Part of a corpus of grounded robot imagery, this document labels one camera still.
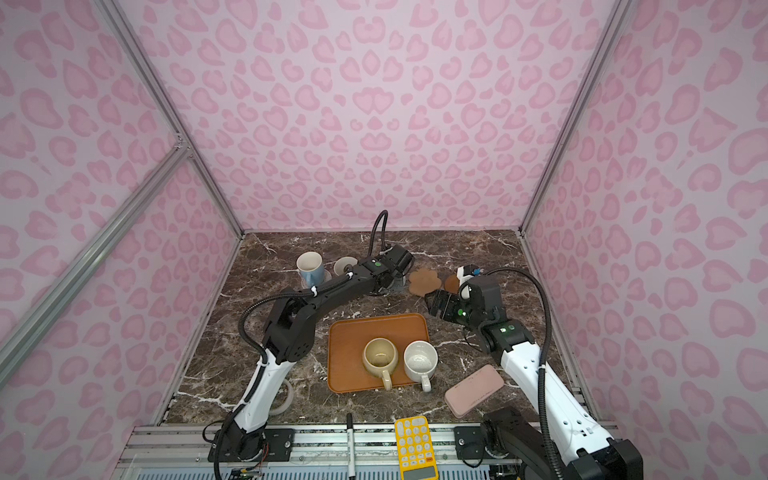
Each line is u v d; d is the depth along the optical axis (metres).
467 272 0.71
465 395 0.79
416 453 0.71
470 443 0.74
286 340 0.58
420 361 0.85
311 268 0.97
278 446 0.74
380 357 0.86
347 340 0.88
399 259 0.78
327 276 1.06
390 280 0.75
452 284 1.04
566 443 0.40
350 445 0.73
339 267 1.01
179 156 0.88
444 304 0.69
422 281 1.04
